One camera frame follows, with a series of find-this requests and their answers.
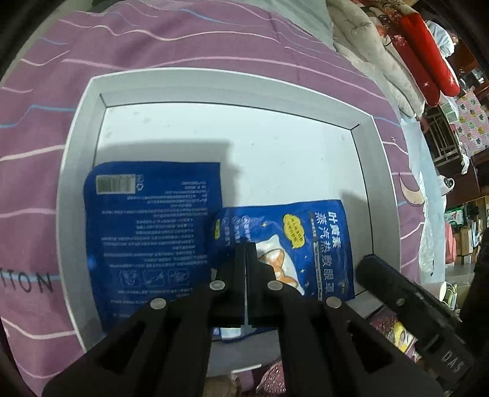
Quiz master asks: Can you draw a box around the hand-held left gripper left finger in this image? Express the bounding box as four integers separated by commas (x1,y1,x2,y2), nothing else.
41,243,248,397

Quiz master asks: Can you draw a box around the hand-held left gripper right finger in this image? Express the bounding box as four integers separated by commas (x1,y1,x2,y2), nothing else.
247,243,446,397

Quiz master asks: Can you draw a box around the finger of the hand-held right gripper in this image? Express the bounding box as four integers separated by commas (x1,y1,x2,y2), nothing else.
356,255,465,334

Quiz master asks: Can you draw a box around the blue packet with picture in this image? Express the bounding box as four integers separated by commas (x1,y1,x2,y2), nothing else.
209,198,356,342

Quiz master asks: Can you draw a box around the blue packet with text side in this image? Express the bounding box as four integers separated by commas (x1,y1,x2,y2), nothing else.
83,161,223,333

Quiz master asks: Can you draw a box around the white cardboard box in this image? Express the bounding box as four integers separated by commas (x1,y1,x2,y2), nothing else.
57,67,402,378

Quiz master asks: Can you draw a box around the clear plastic sheet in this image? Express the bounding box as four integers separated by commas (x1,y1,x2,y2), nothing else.
401,115,447,275

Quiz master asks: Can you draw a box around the white mug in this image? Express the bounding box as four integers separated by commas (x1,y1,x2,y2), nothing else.
439,175,457,197

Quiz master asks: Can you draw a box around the colourful printed cloth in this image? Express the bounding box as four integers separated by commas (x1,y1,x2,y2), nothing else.
454,86,489,151

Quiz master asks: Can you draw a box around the purple striped bed sheet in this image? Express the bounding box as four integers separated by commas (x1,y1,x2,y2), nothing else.
0,0,432,397

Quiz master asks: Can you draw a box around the red floral quilt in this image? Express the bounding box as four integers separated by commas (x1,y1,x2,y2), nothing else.
361,0,461,107

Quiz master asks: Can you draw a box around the beige quilt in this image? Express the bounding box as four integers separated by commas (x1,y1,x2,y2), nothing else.
326,0,426,119

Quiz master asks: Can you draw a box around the white bundle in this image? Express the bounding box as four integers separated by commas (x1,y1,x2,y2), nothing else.
426,21,457,58

